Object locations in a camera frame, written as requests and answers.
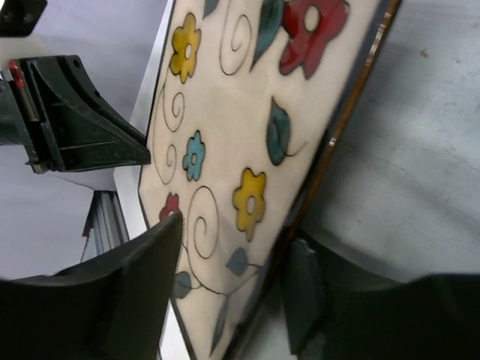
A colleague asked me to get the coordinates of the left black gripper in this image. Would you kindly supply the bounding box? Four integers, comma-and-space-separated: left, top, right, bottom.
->
1, 55, 150, 173

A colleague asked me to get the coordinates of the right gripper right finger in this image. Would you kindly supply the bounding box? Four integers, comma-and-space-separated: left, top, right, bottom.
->
280, 232, 479, 359

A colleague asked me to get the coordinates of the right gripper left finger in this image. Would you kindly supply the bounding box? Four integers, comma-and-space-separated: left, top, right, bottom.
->
1, 214, 183, 359

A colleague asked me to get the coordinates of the cream square floral plate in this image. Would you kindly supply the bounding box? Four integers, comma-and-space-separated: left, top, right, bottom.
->
139, 1, 399, 359

